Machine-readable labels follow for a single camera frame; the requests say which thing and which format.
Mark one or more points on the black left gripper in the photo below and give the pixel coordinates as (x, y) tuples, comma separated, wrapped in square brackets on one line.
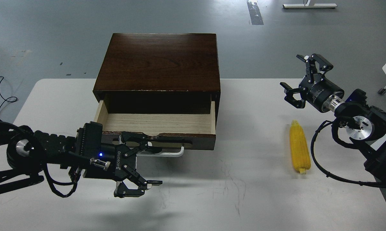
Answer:
[(118, 162)]

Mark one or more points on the white table leg base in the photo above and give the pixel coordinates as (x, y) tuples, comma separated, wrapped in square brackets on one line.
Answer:
[(310, 4)]

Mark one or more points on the wooden drawer with white handle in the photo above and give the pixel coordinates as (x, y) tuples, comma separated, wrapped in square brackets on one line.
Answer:
[(173, 133)]

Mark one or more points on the black floor tape strip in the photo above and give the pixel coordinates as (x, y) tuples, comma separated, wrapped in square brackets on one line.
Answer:
[(254, 12)]

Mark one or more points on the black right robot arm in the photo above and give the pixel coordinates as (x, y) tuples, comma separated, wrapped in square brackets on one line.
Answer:
[(356, 126)]

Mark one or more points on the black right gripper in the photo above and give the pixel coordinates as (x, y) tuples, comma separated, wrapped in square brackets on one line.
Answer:
[(317, 91)]

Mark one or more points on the dark wooden drawer cabinet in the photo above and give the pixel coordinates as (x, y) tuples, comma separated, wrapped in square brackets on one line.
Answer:
[(160, 74)]

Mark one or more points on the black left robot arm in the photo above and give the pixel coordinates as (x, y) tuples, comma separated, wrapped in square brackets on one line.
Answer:
[(28, 158)]

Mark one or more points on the yellow corn cob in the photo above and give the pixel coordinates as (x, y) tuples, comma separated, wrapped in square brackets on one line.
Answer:
[(298, 147)]

